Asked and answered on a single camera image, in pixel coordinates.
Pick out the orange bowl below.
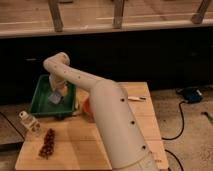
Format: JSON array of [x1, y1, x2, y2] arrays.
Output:
[[83, 99, 93, 118]]

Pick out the blue sponge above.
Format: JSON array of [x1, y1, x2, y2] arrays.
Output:
[[48, 91, 62, 104]]

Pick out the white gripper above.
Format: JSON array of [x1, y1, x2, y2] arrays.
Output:
[[51, 83, 68, 97]]

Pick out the wooden board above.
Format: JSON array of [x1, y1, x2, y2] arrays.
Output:
[[15, 82, 169, 171]]

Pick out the green plastic tray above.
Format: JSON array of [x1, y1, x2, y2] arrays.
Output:
[[29, 75, 76, 118]]

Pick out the white marker pen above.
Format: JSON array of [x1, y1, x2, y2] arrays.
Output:
[[128, 96, 146, 101]]

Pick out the blue device on floor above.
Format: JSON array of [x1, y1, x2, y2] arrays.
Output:
[[179, 87, 203, 103]]

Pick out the brown grape bunch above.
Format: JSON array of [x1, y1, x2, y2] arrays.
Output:
[[39, 129, 55, 159]]

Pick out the black cable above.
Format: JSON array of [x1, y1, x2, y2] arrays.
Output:
[[161, 99, 188, 171]]

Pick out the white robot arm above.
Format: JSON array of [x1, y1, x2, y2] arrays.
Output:
[[43, 52, 159, 171]]

